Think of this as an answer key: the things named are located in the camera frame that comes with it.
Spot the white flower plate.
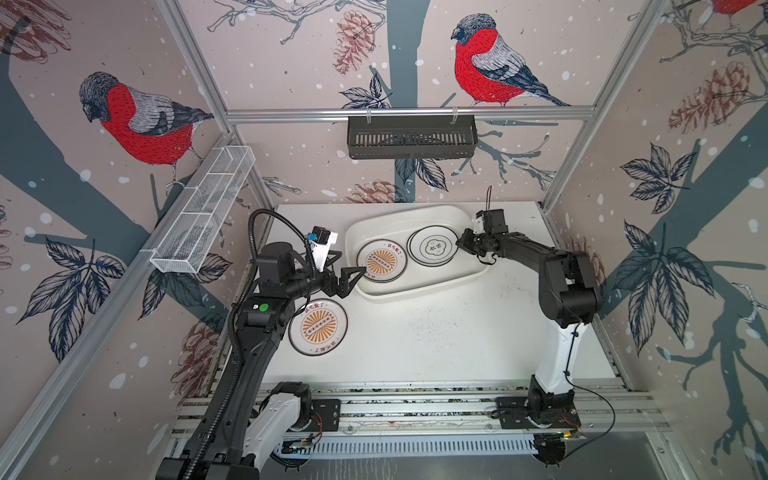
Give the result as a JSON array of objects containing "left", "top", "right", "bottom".
[{"left": 406, "top": 225, "right": 458, "bottom": 267}]

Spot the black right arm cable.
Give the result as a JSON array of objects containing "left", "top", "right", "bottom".
[{"left": 563, "top": 323, "right": 617, "bottom": 460}]

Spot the orange sunburst plate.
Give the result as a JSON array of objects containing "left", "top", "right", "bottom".
[
  {"left": 288, "top": 299, "right": 349, "bottom": 357},
  {"left": 356, "top": 239, "right": 408, "bottom": 283}
]

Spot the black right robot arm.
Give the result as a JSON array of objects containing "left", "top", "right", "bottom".
[{"left": 456, "top": 209, "right": 602, "bottom": 427}]

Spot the aluminium front rail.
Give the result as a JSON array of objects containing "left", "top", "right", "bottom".
[{"left": 173, "top": 386, "right": 670, "bottom": 436}]

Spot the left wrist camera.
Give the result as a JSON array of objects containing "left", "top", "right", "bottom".
[{"left": 307, "top": 226, "right": 338, "bottom": 272}]

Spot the black hanging wire basket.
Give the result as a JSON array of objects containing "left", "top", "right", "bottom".
[{"left": 347, "top": 115, "right": 478, "bottom": 160}]

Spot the white plastic bin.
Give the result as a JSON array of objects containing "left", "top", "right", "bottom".
[{"left": 344, "top": 205, "right": 488, "bottom": 302}]

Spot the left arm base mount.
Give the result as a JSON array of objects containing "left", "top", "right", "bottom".
[{"left": 258, "top": 398, "right": 342, "bottom": 434}]

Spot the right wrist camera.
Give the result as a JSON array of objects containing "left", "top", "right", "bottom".
[{"left": 473, "top": 216, "right": 484, "bottom": 235}]

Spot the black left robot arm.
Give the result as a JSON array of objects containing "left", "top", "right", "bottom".
[{"left": 156, "top": 227, "right": 365, "bottom": 479}]

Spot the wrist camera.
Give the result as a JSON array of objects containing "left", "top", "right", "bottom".
[
  {"left": 307, "top": 226, "right": 338, "bottom": 272},
  {"left": 473, "top": 216, "right": 484, "bottom": 235}
]

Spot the white mesh wall shelf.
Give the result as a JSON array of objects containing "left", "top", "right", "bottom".
[{"left": 150, "top": 145, "right": 255, "bottom": 274}]

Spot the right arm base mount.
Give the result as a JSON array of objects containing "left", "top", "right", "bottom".
[{"left": 491, "top": 396, "right": 582, "bottom": 430}]

